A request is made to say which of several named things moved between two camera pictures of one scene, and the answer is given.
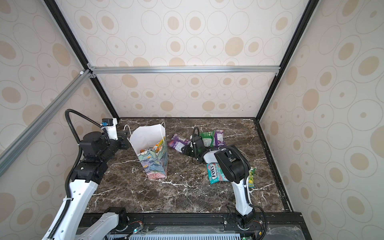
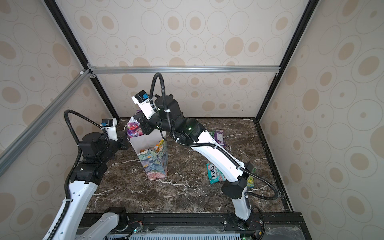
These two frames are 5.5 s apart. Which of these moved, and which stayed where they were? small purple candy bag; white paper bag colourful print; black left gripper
Moved: small purple candy bag
Stayed: white paper bag colourful print; black left gripper
